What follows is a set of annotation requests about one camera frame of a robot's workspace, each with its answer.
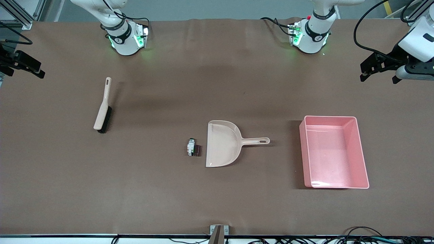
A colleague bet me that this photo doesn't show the beige hand brush black bristles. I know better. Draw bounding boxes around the beige hand brush black bristles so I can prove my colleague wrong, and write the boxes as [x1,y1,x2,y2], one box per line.
[93,77,113,134]

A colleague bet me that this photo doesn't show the beige plastic dustpan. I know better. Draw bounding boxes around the beige plastic dustpan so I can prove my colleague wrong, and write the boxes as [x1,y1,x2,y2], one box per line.
[205,120,271,168]

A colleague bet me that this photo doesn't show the pink plastic bin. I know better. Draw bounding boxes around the pink plastic bin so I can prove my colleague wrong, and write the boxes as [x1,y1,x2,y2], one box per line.
[299,116,370,189]

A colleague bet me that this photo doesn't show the brown table mat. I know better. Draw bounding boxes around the brown table mat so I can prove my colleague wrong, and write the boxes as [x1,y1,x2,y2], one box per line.
[0,17,434,236]

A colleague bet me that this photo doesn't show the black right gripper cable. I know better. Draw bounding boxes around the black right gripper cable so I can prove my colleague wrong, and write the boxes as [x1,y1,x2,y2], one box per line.
[0,21,33,45]

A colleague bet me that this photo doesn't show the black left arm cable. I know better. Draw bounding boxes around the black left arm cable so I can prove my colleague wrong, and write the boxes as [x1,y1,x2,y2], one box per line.
[354,0,407,63]

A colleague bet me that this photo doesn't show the aluminium frame profile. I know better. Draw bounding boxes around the aluminium frame profile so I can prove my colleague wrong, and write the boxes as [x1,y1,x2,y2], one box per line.
[0,0,46,30]
[405,0,434,26]

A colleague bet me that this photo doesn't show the black left base cable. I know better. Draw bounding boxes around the black left base cable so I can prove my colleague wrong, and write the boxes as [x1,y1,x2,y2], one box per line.
[260,17,293,36]

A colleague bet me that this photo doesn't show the black base cable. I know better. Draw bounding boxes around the black base cable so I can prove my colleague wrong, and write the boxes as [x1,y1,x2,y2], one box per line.
[260,17,293,36]
[127,16,151,34]

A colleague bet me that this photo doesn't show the black right base cable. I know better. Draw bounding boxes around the black right base cable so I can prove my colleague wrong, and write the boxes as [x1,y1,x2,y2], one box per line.
[127,16,151,34]

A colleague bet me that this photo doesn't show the black looped cable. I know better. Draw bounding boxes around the black looped cable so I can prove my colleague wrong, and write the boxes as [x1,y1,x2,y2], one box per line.
[343,226,383,238]

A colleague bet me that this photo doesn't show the black cable tangle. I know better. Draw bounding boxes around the black cable tangle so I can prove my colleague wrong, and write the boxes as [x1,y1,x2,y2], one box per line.
[246,236,434,244]

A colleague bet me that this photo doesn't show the grey metal bracket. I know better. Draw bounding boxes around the grey metal bracket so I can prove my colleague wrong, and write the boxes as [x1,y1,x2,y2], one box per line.
[210,225,230,244]

